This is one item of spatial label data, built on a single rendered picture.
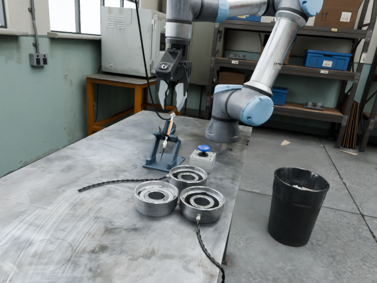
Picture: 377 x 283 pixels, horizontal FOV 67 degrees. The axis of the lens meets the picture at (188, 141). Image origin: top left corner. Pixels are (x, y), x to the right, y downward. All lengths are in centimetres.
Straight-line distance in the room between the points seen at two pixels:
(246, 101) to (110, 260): 71
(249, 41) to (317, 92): 128
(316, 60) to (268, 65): 310
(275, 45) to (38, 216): 90
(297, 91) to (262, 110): 363
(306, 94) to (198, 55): 173
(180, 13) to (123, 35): 219
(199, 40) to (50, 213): 401
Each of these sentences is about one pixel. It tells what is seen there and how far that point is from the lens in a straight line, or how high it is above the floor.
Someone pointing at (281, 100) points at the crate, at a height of 53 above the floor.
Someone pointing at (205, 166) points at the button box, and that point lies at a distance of 88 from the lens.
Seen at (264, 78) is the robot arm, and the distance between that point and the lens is 108.
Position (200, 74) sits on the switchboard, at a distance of 451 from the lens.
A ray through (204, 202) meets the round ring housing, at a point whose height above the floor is 81.
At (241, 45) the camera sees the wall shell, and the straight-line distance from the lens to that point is 465.
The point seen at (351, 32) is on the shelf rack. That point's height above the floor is 146.
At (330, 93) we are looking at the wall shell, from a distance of 475.
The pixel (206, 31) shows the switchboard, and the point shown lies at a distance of 449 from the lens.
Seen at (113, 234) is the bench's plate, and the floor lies 80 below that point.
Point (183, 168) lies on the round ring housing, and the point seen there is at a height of 83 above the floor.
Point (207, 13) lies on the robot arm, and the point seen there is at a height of 126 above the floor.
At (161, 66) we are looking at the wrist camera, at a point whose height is 111.
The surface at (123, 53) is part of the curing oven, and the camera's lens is 302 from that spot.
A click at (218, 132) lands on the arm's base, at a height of 84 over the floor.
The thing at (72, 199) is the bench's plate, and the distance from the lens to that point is 74.
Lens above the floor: 118
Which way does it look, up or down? 19 degrees down
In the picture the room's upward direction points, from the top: 5 degrees clockwise
